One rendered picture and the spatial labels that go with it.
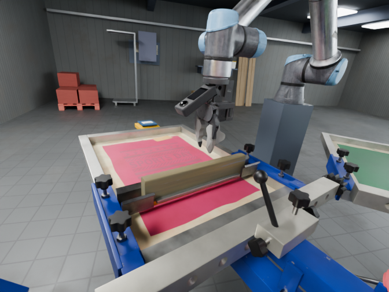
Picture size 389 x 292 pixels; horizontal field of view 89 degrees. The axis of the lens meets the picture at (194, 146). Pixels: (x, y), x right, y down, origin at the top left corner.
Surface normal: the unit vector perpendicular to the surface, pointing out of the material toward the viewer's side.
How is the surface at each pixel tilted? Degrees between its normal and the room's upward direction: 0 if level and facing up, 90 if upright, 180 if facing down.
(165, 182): 90
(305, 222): 0
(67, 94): 90
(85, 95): 90
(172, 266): 0
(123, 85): 90
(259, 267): 0
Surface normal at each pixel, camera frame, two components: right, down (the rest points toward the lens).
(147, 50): 0.24, 0.39
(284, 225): 0.07, -0.92
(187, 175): 0.55, 0.36
